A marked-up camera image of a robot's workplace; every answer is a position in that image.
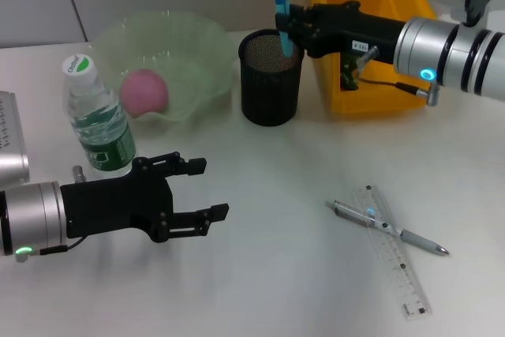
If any green plastic wrapper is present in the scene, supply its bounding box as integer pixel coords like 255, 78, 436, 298
340, 54, 361, 92

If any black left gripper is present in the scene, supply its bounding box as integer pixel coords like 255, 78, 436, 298
61, 151, 230, 244

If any transparent plastic ruler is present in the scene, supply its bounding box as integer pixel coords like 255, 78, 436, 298
354, 185, 433, 319

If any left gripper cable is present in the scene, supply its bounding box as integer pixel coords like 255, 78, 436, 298
39, 164, 88, 256

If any black mesh pen holder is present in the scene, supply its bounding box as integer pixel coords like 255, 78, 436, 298
238, 28, 305, 127

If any clear green-label water bottle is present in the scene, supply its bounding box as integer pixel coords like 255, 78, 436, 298
61, 54, 138, 179

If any grey pen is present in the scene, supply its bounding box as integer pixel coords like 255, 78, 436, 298
326, 199, 451, 256

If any pink peach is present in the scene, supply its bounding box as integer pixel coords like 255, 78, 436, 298
119, 69, 170, 119

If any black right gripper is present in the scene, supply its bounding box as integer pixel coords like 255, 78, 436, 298
274, 0, 407, 65

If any translucent green fruit bowl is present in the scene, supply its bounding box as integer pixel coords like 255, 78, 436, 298
88, 10, 238, 123

